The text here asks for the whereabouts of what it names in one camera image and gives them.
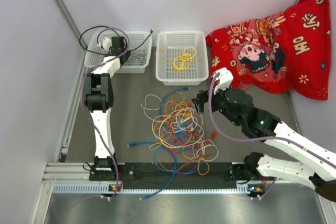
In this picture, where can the right white plastic basket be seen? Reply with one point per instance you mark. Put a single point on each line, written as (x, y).
(181, 58)

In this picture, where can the aluminium frame rail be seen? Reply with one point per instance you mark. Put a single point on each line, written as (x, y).
(65, 173)

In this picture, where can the red patterned pillow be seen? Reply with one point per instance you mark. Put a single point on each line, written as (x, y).
(285, 51)

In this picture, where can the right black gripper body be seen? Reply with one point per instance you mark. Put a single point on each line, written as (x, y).
(218, 103)

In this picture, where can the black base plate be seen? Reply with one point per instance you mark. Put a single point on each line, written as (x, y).
(138, 172)

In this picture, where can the white plastic basket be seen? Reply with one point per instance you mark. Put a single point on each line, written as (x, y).
(181, 58)
(138, 60)

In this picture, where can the white slotted cable duct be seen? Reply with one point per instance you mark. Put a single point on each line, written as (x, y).
(71, 188)

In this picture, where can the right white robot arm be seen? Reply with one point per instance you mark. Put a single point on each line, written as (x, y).
(314, 166)

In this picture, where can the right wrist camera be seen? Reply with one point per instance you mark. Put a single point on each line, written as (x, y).
(223, 79)

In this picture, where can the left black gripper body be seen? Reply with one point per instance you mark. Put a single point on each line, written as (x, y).
(126, 53)

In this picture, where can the left white plastic basket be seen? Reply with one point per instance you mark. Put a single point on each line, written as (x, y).
(138, 60)

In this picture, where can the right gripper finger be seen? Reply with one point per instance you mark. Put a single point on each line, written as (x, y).
(199, 105)
(202, 97)

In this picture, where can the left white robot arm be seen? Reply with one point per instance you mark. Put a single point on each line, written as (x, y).
(98, 98)

